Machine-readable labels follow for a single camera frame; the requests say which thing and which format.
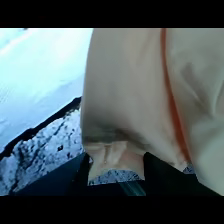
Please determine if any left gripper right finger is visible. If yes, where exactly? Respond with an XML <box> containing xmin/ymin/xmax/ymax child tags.
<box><xmin>142</xmin><ymin>151</ymin><xmax>219</xmax><ymax>197</ymax></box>

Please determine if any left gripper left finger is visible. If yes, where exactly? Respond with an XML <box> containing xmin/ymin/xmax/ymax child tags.
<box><xmin>13</xmin><ymin>152</ymin><xmax>92</xmax><ymax>197</ymax></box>

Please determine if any cream shirt with orange trim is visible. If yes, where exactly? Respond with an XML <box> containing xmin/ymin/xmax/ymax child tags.
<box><xmin>80</xmin><ymin>27</ymin><xmax>224</xmax><ymax>197</ymax></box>

